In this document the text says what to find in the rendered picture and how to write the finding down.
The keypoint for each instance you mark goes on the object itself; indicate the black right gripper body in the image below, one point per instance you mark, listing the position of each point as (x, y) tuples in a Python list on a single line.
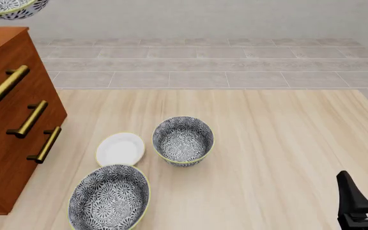
[(363, 222)]

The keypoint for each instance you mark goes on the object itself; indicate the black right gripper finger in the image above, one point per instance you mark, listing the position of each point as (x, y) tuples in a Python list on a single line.
[(351, 196)]

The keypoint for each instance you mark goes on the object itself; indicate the patterned black white bowl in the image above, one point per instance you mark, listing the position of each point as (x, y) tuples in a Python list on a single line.
[(182, 143), (107, 198), (14, 9)]

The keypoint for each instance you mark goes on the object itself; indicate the wooden cabinet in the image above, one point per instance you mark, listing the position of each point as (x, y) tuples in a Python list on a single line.
[(2, 148)]

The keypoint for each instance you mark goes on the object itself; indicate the white plate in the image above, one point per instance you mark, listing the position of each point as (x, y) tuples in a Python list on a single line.
[(120, 149)]

